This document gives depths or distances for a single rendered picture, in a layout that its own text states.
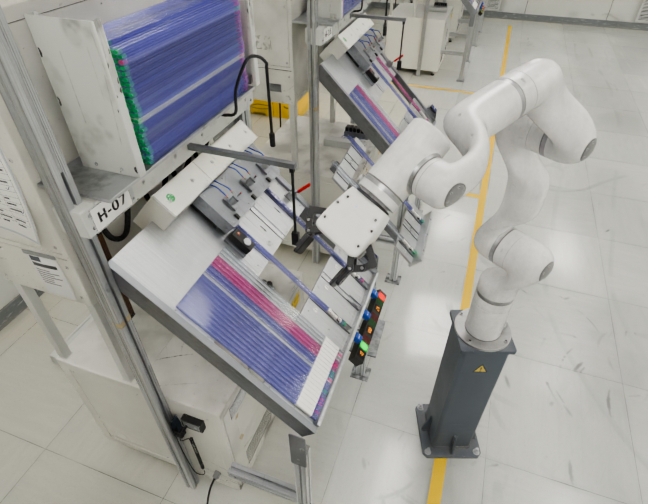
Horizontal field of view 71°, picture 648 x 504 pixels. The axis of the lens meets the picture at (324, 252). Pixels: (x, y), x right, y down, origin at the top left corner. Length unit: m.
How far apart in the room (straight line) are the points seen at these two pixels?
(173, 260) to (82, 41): 0.56
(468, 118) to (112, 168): 0.77
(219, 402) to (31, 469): 1.09
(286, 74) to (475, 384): 1.62
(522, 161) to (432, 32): 4.65
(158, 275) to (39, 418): 1.43
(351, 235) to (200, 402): 0.94
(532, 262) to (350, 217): 0.68
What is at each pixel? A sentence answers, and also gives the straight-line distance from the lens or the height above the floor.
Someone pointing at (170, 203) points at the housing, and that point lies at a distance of 1.26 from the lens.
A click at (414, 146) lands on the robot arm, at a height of 1.56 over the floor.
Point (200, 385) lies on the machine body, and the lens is 1.60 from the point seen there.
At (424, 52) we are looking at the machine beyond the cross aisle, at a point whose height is 0.26.
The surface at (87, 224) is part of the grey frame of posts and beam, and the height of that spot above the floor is 1.35.
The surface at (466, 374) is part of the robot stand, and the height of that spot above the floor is 0.55.
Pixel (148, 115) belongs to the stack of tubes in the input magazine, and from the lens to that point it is 1.12.
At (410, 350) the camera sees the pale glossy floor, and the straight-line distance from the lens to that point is 2.45.
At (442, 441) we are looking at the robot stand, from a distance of 2.13.
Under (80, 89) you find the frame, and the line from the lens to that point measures 1.08.
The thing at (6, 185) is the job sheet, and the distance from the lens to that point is 1.24.
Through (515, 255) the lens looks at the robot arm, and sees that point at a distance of 1.36.
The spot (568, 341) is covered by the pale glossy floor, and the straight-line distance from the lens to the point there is 2.77.
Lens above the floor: 1.92
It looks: 41 degrees down
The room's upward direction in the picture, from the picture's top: straight up
